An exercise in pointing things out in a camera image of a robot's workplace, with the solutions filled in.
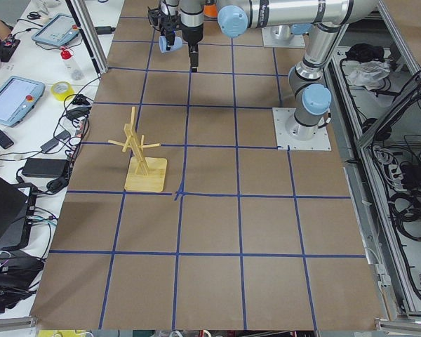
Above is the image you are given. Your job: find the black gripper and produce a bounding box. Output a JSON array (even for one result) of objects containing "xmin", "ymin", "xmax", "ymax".
[
  {"xmin": 147, "ymin": 0, "xmax": 179, "ymax": 52},
  {"xmin": 171, "ymin": 24, "xmax": 203, "ymax": 72}
]

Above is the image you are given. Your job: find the light blue plastic cup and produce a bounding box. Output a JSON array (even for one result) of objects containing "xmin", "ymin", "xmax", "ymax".
[{"xmin": 159, "ymin": 36, "xmax": 183, "ymax": 53}]

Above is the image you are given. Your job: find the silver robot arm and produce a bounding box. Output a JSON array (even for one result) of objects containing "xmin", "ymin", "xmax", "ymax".
[
  {"xmin": 179, "ymin": 0, "xmax": 205, "ymax": 72},
  {"xmin": 147, "ymin": 0, "xmax": 377, "ymax": 141}
]

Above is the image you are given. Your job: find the red capped squeeze bottle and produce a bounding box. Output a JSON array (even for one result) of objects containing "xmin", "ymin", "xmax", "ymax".
[{"xmin": 60, "ymin": 47, "xmax": 84, "ymax": 81}]

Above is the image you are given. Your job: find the teach pendant far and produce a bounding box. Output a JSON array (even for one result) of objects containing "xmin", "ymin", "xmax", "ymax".
[{"xmin": 32, "ymin": 13, "xmax": 79, "ymax": 47}]

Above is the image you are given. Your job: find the teach pendant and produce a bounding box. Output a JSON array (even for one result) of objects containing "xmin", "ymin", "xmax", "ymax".
[
  {"xmin": 0, "ymin": 76, "xmax": 46, "ymax": 126},
  {"xmin": 32, "ymin": 13, "xmax": 79, "ymax": 47}
]

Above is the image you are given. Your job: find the yellow tape roll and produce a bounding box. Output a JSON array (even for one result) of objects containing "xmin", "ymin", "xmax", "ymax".
[{"xmin": 51, "ymin": 81, "xmax": 75, "ymax": 101}]

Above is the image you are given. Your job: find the wooden mug tree stand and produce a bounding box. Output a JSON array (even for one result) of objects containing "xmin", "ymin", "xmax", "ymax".
[{"xmin": 108, "ymin": 107, "xmax": 168, "ymax": 192}]

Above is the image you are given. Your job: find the teach pendant near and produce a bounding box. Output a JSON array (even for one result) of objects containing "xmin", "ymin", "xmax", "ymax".
[{"xmin": 0, "ymin": 76, "xmax": 46, "ymax": 126}]

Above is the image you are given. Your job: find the black power brick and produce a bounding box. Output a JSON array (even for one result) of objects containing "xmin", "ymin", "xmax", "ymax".
[{"xmin": 22, "ymin": 158, "xmax": 68, "ymax": 178}]

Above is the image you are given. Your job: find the crumpled white cloth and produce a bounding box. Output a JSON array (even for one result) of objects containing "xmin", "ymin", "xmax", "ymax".
[{"xmin": 347, "ymin": 61, "xmax": 390, "ymax": 90}]

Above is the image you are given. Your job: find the black smartphone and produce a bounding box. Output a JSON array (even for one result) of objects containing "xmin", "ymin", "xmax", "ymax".
[{"xmin": 0, "ymin": 129, "xmax": 14, "ymax": 149}]

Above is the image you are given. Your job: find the aluminium frame post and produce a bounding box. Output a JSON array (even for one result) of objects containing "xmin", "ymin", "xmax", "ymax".
[{"xmin": 65, "ymin": 0, "xmax": 108, "ymax": 75}]

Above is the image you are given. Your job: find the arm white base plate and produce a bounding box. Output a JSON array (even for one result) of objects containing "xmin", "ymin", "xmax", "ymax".
[
  {"xmin": 262, "ymin": 25, "xmax": 305, "ymax": 49},
  {"xmin": 272, "ymin": 107, "xmax": 331, "ymax": 151}
]

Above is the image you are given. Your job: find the black cable bundle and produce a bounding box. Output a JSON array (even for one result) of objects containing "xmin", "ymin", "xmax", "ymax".
[{"xmin": 387, "ymin": 189, "xmax": 421, "ymax": 243}]

